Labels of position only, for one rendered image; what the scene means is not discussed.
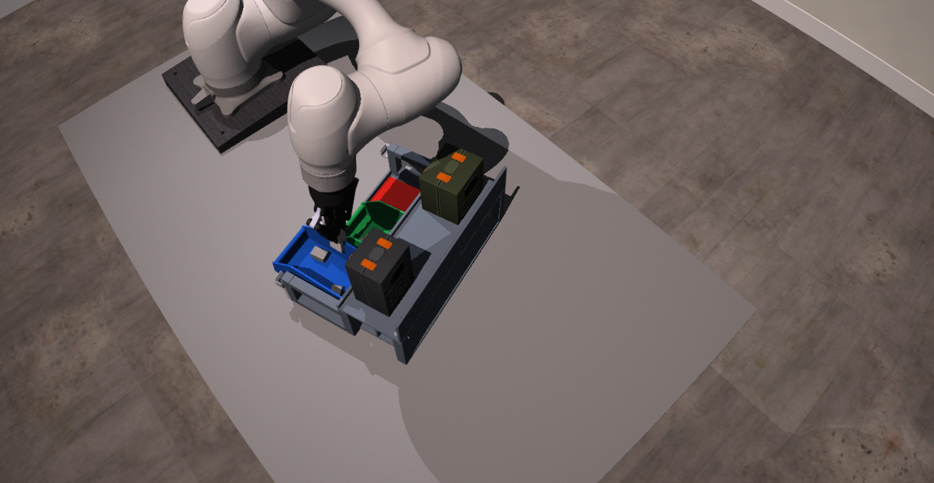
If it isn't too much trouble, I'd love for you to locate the green bin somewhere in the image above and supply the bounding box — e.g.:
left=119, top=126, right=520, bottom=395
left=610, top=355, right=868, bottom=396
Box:
left=346, top=201, right=404, bottom=248

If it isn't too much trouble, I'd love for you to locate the olive green tool case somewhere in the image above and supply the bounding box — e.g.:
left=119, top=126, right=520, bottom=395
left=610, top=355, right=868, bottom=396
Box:
left=419, top=143, right=484, bottom=225

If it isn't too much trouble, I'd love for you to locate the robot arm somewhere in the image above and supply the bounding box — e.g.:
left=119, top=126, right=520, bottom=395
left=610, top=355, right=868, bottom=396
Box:
left=182, top=0, right=462, bottom=193

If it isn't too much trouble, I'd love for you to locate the blue bin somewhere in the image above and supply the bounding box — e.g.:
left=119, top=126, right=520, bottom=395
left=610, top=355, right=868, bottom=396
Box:
left=274, top=225, right=357, bottom=300

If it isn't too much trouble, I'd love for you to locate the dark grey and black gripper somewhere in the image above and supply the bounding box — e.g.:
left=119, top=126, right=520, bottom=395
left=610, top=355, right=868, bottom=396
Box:
left=306, top=177, right=359, bottom=252

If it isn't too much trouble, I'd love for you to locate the black case with orange latches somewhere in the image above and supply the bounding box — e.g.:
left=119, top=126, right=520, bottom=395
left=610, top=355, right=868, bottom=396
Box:
left=345, top=227, right=414, bottom=317

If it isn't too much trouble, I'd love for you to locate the black metal shelf rack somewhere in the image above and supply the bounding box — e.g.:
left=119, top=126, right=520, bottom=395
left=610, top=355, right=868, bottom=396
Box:
left=274, top=143, right=507, bottom=365

